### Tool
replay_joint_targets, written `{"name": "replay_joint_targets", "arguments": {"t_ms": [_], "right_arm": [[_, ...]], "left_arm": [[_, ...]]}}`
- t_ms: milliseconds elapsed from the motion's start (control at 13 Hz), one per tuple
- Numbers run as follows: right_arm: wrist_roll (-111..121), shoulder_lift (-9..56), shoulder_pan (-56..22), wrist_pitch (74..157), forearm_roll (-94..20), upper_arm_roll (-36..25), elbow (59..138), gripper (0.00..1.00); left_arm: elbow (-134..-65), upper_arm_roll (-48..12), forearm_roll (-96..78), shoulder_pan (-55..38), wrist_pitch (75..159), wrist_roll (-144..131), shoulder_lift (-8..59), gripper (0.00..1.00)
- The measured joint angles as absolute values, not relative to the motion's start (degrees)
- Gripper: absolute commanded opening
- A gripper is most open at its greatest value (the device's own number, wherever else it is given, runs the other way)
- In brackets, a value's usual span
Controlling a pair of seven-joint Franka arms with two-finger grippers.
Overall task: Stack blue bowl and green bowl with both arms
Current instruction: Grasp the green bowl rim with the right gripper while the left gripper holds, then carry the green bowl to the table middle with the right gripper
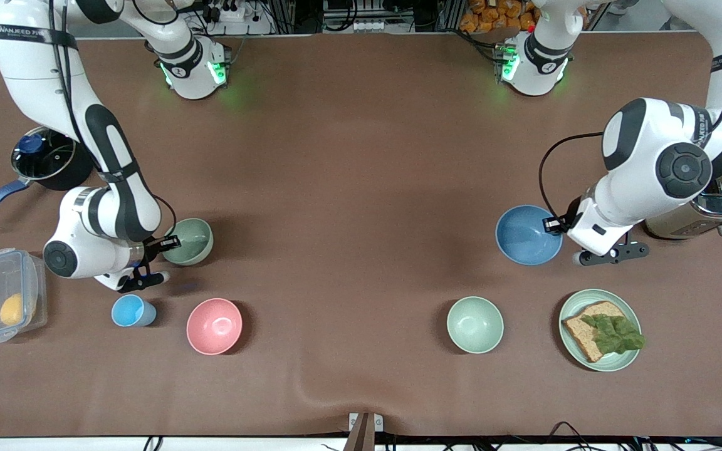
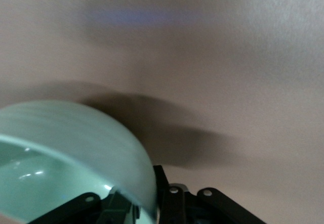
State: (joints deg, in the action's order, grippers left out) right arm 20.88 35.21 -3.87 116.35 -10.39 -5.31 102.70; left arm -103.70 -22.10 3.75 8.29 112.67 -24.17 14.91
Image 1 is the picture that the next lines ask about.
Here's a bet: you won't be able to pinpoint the pale green bowl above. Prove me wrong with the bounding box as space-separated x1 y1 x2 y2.
446 296 505 355
162 217 214 266

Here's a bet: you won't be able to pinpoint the blue bowl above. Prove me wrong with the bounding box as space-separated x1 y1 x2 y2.
495 205 563 266

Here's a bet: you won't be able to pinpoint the pink bowl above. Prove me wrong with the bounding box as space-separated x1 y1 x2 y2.
186 298 243 356

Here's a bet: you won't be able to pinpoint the light blue cup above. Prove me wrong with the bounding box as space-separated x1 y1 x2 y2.
111 294 157 328

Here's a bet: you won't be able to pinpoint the brown bread slice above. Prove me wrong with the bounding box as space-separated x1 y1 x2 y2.
562 301 626 363

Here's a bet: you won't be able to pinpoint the green lettuce leaf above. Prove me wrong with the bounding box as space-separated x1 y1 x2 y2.
580 313 646 355

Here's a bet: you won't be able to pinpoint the pale green plate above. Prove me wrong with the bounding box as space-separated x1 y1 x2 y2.
558 289 642 373

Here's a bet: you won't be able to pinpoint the silver toaster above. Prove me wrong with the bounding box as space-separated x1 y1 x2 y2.
643 162 722 240

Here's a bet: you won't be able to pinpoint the glass lid with blue knob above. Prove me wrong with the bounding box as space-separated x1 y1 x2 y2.
11 128 78 182

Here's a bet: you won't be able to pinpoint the yellow lemon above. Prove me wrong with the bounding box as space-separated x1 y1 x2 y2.
0 293 25 327

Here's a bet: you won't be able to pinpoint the brown tablecloth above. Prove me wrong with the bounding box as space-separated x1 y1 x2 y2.
0 31 722 438

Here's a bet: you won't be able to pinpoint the orange snack bags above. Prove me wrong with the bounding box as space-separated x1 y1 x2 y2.
459 0 538 34

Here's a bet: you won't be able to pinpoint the white power strip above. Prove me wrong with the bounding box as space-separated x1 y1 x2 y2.
201 0 250 23

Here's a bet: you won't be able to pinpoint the grey metal table clamp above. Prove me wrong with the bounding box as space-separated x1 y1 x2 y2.
343 412 384 451

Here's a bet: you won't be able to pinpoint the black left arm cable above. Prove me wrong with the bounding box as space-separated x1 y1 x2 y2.
538 131 606 221

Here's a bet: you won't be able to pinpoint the black saucepan with blue handle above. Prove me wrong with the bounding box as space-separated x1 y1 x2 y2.
0 127 95 227

